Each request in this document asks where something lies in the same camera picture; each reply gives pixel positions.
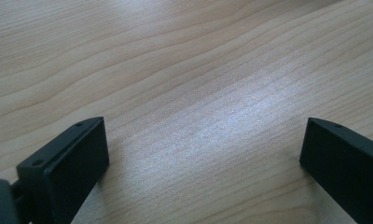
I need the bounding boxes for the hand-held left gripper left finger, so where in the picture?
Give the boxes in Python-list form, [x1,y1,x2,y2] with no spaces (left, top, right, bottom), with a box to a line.
[16,116,110,224]

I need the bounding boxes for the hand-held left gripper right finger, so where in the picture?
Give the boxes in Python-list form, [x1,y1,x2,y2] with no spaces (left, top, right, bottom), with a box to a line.
[298,117,373,224]

